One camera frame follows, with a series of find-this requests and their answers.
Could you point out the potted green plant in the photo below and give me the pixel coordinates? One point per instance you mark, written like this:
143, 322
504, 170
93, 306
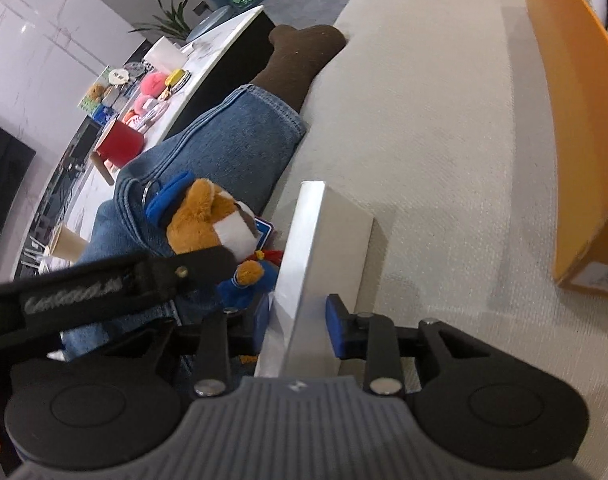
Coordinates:
171, 15

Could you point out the white marble desktop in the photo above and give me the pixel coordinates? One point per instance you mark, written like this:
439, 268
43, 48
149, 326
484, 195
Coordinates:
204, 65

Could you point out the person's left leg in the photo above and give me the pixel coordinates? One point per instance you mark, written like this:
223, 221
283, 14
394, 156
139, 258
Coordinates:
224, 140

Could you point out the blue packet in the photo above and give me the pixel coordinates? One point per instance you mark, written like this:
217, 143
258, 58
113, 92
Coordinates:
104, 115

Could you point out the small brown bear toy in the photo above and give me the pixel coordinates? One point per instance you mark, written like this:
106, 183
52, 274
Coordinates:
96, 92

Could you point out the black television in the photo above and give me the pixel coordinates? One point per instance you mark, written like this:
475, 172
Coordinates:
4, 185

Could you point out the white rectangular box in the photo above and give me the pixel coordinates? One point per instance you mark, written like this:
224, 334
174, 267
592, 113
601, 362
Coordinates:
329, 240

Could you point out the beige sofa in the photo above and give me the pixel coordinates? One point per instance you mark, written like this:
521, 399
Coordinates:
433, 135

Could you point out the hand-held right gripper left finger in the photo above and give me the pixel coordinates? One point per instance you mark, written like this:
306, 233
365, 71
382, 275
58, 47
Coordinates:
211, 350

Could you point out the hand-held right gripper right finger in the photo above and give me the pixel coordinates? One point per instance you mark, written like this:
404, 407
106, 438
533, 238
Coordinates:
340, 327

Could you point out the brown teddy bear blue outfit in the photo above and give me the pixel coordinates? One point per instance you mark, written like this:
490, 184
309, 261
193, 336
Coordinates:
199, 220

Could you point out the round white case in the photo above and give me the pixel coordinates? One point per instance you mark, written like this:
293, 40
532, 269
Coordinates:
119, 76

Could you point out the grey round bin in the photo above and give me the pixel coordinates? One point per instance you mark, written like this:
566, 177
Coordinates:
211, 22

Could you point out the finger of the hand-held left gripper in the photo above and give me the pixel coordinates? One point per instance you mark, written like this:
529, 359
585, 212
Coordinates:
194, 270

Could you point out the orange cardboard box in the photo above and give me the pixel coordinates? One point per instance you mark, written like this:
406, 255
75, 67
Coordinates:
573, 135

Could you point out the yellow toy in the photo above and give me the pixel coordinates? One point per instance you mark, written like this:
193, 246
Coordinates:
176, 78

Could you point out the beige paper cup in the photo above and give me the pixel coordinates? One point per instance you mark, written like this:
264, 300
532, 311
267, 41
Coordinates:
66, 245

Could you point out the pink fluffy toy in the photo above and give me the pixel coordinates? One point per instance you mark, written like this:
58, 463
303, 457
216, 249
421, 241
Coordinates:
153, 84

